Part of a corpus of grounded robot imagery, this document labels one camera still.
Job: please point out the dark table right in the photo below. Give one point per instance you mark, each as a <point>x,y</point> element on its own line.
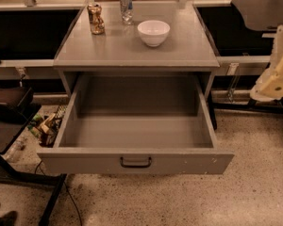
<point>237,29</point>

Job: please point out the crushed gold can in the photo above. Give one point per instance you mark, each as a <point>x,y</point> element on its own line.
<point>96,22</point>

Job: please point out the white ceramic bowl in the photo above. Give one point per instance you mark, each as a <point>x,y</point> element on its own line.
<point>153,32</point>

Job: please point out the grey drawer cabinet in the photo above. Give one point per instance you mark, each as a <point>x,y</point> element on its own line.
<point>121,51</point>

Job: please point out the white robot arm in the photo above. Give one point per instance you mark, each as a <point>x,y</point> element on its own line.
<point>269,86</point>

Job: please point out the black table left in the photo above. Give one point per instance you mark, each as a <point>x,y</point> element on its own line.
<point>16,112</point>

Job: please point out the grey top drawer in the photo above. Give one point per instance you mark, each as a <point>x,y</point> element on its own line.
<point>136,125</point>

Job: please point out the clear plastic bottle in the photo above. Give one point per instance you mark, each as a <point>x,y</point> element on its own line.
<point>15,150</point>

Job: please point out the silver blue drink can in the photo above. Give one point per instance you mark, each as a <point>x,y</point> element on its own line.
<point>126,8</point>

